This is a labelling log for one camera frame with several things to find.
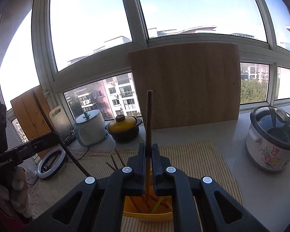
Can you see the black chopstick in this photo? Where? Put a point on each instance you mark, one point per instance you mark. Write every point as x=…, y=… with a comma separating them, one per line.
x=72, y=158

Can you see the wooden plank board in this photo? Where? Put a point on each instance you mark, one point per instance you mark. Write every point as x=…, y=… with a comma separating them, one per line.
x=24, y=116

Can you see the white floral rice cooker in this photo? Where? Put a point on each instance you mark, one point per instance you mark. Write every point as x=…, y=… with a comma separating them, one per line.
x=268, y=149

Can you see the large light wooden board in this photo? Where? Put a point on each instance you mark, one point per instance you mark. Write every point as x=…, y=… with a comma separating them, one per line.
x=183, y=87

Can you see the teal rice cooker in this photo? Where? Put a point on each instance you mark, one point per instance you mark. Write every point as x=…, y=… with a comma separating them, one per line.
x=91, y=130

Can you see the yellow plastic container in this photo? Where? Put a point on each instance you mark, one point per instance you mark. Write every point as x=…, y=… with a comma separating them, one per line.
x=147, y=216

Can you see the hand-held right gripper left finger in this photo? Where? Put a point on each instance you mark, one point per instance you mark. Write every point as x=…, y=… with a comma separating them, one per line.
x=141, y=174

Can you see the black pot with yellow lid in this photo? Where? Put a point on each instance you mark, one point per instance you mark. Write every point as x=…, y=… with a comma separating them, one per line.
x=124, y=128

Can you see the white window frame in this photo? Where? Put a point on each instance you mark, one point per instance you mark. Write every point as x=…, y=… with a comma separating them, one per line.
x=139, y=29

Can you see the plain brown chopstick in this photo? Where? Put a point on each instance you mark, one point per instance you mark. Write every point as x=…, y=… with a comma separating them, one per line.
x=120, y=157
x=148, y=120

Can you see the striped table cloth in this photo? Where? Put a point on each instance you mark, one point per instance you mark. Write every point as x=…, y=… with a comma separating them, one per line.
x=203, y=154

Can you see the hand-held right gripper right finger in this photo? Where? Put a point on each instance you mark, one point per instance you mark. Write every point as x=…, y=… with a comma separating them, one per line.
x=156, y=174

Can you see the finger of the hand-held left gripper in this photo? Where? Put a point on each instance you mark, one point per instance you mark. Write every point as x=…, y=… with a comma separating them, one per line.
x=41, y=146

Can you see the white wall plug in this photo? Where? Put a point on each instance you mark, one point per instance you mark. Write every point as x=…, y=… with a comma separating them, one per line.
x=32, y=175

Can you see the black power strip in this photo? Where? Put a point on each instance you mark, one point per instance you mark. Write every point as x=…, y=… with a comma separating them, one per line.
x=70, y=137

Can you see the person's left hand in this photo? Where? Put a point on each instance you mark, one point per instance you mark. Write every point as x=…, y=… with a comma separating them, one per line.
x=19, y=186

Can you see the green plastic spoon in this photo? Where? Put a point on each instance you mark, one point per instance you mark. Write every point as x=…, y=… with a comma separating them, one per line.
x=157, y=205

